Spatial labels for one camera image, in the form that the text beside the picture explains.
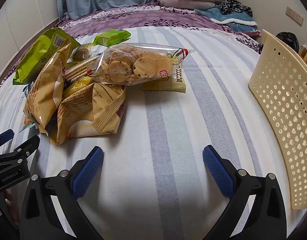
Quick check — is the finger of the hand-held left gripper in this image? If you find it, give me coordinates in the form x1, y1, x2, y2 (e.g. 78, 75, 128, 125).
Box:
0, 135, 41, 167
0, 129, 14, 148

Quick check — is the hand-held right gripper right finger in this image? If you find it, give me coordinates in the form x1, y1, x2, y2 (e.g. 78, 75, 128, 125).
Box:
202, 144, 287, 240

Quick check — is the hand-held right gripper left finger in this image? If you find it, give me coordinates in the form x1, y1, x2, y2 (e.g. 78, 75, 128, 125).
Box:
19, 145, 105, 240

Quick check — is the tan snack bag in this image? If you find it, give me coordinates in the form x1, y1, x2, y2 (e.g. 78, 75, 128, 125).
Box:
24, 39, 72, 137
49, 82, 126, 146

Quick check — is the large green snack bag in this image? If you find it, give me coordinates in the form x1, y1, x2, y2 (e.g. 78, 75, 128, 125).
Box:
13, 27, 81, 85

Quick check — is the cream perforated plastic basket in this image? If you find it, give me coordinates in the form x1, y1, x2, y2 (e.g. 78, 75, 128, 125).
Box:
248, 29, 307, 210

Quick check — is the purple-ended cracker packet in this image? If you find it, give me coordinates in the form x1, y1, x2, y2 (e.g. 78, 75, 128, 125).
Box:
64, 55, 104, 82

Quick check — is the small brown cookie packet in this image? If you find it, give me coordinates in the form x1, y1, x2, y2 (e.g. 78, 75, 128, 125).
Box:
70, 44, 96, 62

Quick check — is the clear bag of cookies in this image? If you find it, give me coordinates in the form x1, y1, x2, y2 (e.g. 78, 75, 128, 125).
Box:
87, 43, 196, 87

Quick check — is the small green snack packet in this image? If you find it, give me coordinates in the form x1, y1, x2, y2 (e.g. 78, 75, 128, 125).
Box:
94, 29, 132, 47

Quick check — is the person's left hand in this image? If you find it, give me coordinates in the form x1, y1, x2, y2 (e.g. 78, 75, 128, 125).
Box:
4, 189, 21, 228

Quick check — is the grey striped blanket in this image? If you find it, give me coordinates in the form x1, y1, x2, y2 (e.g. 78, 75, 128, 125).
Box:
0, 26, 307, 240

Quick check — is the white wardrobe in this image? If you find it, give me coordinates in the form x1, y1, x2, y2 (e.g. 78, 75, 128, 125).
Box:
0, 0, 59, 85

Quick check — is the black backpack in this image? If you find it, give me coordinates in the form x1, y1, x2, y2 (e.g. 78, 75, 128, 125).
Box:
277, 31, 300, 53

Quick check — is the blue fleece blanket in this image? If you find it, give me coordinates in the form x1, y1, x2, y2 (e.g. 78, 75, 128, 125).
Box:
194, 7, 257, 29

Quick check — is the purple floral bedsheet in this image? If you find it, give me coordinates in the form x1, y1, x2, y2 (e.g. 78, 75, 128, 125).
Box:
0, 1, 262, 98

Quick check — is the leopard print cloth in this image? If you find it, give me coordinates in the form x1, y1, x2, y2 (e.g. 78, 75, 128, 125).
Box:
217, 0, 253, 18

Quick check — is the pile of folded blankets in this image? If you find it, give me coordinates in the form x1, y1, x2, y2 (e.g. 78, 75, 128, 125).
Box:
157, 0, 216, 10

